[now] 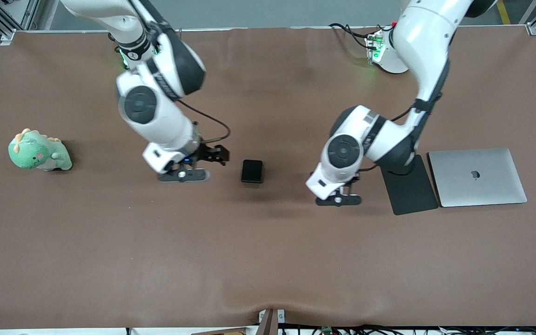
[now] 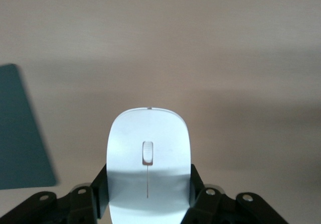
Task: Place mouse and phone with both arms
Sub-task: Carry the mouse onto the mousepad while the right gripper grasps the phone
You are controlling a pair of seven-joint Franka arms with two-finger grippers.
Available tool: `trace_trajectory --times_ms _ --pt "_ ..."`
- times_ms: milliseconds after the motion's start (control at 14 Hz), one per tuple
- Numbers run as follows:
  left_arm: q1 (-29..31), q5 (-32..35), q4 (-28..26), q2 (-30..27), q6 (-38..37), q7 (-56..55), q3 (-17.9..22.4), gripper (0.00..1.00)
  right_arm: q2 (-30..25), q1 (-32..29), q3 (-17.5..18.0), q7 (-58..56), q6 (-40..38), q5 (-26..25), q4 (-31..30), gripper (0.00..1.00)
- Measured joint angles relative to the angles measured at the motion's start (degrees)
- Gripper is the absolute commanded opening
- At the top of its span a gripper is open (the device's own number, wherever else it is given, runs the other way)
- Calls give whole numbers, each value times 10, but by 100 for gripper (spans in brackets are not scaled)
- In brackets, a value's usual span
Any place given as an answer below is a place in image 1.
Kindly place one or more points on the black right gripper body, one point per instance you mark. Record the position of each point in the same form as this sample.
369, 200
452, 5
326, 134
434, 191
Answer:
211, 154

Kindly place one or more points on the small green circuit board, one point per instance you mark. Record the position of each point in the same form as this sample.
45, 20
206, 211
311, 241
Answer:
326, 331

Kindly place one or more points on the silver closed laptop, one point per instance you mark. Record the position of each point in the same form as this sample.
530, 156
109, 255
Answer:
477, 181

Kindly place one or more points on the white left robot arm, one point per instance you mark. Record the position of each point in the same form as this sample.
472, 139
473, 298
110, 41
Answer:
426, 37

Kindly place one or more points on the green dinosaur plush toy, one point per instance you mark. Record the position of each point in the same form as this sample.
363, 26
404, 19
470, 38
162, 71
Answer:
30, 153

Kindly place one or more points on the black mouse pad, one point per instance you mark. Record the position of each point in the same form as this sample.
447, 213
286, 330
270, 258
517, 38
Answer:
412, 195

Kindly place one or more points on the brown table cover cloth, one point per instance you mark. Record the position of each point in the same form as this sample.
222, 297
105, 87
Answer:
249, 256

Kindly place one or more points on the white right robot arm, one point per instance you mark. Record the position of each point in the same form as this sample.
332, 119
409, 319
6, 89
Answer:
156, 116

